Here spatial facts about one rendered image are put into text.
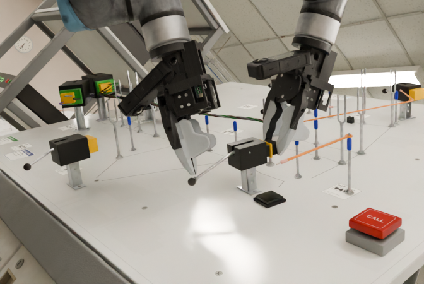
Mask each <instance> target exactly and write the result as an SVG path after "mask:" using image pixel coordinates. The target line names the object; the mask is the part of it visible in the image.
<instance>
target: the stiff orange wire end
mask: <svg viewBox="0 0 424 284"><path fill-rule="evenodd" d="M352 137H353V135H352V134H351V135H350V136H348V134H346V135H345V136H344V137H342V138H339V139H336V140H334V141H332V142H329V143H326V144H324V145H321V146H318V147H316V148H313V149H311V150H308V151H305V152H303V153H300V154H298V155H295V156H293V157H290V158H287V159H284V160H281V161H280V162H279V163H277V165H278V164H283V163H286V162H287V161H290V160H293V159H295V158H298V157H300V156H302V155H306V154H308V153H310V152H313V151H316V150H318V149H320V148H323V147H325V146H328V145H331V144H333V143H336V142H338V141H341V140H343V139H346V138H352Z"/></svg>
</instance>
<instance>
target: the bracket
mask: <svg viewBox="0 0 424 284"><path fill-rule="evenodd" d="M250 173H252V175H251V174H250ZM241 181H242V185H241V186H237V188H239V189H240V190H242V191H244V192H246V193H247V194H249V195H251V196H253V195H255V194H259V193H261V192H262V191H261V190H260V189H258V188H257V180H256V167H253V168H250V169H247V170H243V171H241ZM251 182H252V183H251Z"/></svg>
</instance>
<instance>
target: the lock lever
mask: <svg viewBox="0 0 424 284"><path fill-rule="evenodd" d="M234 153H235V151H232V152H230V153H229V154H227V155H226V156H225V157H223V158H222V159H221V160H219V161H218V162H216V163H215V164H214V165H212V166H210V168H208V169H206V170H205V171H204V172H202V173H201V174H199V175H198V176H197V177H194V178H195V180H196V182H197V180H198V179H199V178H200V177H202V176H203V175H204V174H206V173H207V172H209V171H210V170H211V169H213V168H215V167H216V166H217V165H219V164H220V163H221V162H223V161H224V160H226V159H227V158H228V157H229V156H231V155H233V154H234Z"/></svg>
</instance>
